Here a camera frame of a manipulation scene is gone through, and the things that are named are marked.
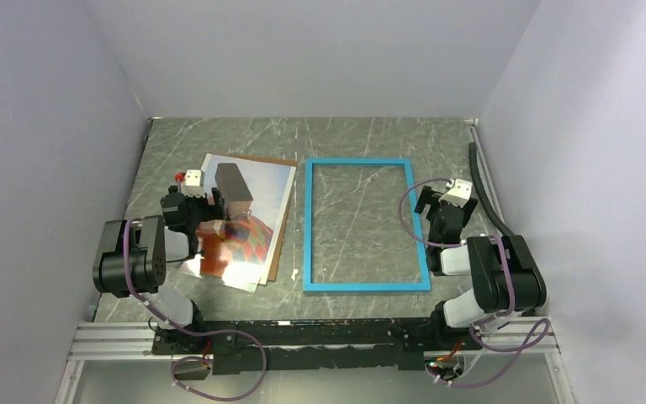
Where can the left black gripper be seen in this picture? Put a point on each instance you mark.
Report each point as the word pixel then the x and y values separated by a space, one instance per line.
pixel 213 211

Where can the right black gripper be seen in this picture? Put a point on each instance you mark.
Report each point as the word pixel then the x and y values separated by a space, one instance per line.
pixel 429 197

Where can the blue wooden picture frame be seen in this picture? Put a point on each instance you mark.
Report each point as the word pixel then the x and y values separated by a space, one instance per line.
pixel 309 285

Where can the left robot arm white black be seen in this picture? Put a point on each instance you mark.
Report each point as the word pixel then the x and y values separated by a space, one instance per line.
pixel 132 257

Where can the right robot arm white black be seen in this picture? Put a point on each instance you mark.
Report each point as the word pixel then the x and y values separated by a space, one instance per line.
pixel 505 279

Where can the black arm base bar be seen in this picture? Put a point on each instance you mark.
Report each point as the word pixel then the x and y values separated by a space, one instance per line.
pixel 256 357

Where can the hot air balloon photo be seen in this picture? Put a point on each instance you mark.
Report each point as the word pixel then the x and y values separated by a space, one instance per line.
pixel 235 249

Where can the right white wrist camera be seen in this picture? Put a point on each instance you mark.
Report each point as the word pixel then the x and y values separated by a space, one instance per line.
pixel 458 193

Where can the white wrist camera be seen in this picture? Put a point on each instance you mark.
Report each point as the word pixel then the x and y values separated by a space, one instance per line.
pixel 458 193
pixel 191 183

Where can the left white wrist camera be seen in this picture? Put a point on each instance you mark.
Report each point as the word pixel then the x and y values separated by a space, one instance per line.
pixel 191 183

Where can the brown frame backing board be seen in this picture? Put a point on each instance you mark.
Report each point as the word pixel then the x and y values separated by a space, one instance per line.
pixel 271 182

